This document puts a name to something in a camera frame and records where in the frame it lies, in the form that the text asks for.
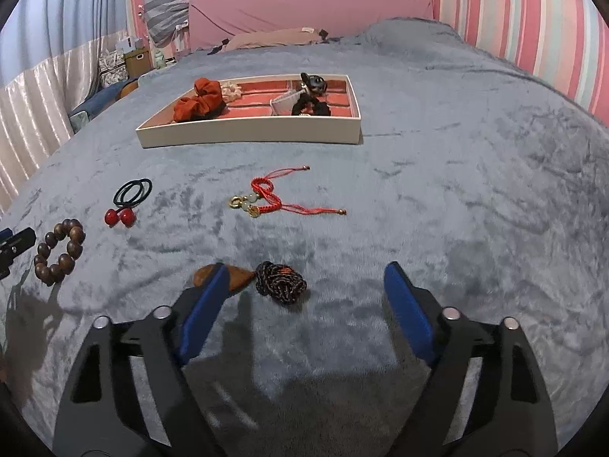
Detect black scrunchie with charm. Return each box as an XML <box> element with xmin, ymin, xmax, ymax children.
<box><xmin>291</xmin><ymin>96</ymin><xmax>331</xmax><ymax>117</ymax></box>

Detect grey plush blanket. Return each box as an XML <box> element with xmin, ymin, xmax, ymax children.
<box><xmin>0</xmin><ymin>18</ymin><xmax>609</xmax><ymax>457</ymax></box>

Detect blue curtain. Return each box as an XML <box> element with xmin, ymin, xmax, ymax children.
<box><xmin>0</xmin><ymin>0</ymin><xmax>130</xmax><ymax>86</ymax></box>

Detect brown storage box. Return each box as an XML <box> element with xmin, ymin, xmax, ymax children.
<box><xmin>124</xmin><ymin>49</ymin><xmax>150</xmax><ymax>77</ymax></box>

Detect beige tray with red lining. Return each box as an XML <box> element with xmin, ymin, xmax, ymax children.
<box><xmin>136</xmin><ymin>74</ymin><xmax>363</xmax><ymax>149</ymax></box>

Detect wristwatch with white mesh band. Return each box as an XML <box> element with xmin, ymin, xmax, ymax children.
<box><xmin>270</xmin><ymin>91</ymin><xmax>298</xmax><ymax>116</ymax></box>

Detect wooden pendant with dark cord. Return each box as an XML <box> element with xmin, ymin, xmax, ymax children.
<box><xmin>193</xmin><ymin>262</ymin><xmax>308</xmax><ymax>306</ymax></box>

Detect brown wooden bead bracelet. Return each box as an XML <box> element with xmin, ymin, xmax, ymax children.
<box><xmin>33</xmin><ymin>219</ymin><xmax>86</xmax><ymax>286</ymax></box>

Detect rust orange scrunchie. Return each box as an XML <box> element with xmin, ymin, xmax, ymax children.
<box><xmin>172</xmin><ymin>77</ymin><xmax>225</xmax><ymax>122</ymax></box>

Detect white sheer curtain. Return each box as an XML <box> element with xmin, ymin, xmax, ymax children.
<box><xmin>0</xmin><ymin>33</ymin><xmax>129</xmax><ymax>210</ymax></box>

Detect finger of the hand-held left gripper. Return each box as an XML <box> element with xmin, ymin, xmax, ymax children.
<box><xmin>0</xmin><ymin>227</ymin><xmax>36</xmax><ymax>281</ymax></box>

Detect pink headboard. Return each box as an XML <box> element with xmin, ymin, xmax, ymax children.
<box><xmin>189</xmin><ymin>0</ymin><xmax>434</xmax><ymax>51</ymax></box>

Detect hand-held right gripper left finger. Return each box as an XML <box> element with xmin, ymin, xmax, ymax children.
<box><xmin>52</xmin><ymin>263</ymin><xmax>230</xmax><ymax>457</ymax></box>

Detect black hair claw clip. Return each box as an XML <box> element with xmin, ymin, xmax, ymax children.
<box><xmin>300</xmin><ymin>73</ymin><xmax>328</xmax><ymax>97</ymax></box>

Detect patterned storage box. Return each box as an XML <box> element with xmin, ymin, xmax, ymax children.
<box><xmin>97</xmin><ymin>50</ymin><xmax>129</xmax><ymax>91</ymax></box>

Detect black hair ties with red balls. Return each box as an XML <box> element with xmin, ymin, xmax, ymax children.
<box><xmin>105</xmin><ymin>178</ymin><xmax>153</xmax><ymax>228</ymax></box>

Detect red cord bracelet with charms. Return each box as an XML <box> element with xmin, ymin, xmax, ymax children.
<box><xmin>231</xmin><ymin>165</ymin><xmax>347</xmax><ymax>220</ymax></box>

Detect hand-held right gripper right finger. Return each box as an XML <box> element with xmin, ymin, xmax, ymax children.
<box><xmin>384</xmin><ymin>262</ymin><xmax>558</xmax><ymax>457</ymax></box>

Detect tan pillow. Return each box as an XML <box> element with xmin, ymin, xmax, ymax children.
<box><xmin>223</xmin><ymin>29</ymin><xmax>329</xmax><ymax>51</ymax></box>

